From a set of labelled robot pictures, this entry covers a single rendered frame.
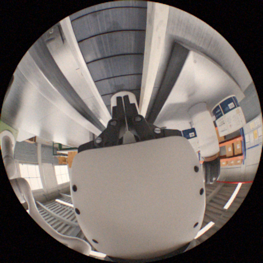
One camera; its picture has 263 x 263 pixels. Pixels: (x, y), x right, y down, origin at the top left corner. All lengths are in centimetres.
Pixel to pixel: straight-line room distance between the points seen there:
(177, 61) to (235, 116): 35
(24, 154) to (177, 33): 580
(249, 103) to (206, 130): 415
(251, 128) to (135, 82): 427
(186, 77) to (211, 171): 29
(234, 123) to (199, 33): 35
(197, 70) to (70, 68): 25
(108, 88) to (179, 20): 20
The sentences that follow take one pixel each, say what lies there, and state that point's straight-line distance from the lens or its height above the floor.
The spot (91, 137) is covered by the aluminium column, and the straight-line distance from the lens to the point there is 37.
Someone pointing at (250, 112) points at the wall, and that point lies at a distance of 438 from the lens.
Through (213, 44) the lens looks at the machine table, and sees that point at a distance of 28.
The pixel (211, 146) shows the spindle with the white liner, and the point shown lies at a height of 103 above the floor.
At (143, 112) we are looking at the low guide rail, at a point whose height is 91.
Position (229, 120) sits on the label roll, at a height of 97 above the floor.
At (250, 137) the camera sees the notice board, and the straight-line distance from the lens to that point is 433.
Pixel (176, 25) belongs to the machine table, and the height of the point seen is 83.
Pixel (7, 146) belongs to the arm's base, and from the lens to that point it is 70.
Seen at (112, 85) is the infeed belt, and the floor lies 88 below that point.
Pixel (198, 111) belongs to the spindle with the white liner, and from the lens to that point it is 33.
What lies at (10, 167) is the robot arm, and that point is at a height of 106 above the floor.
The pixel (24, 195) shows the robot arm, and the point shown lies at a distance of 53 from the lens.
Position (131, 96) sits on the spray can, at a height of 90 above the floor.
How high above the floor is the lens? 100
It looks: 16 degrees down
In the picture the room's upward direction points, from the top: 170 degrees clockwise
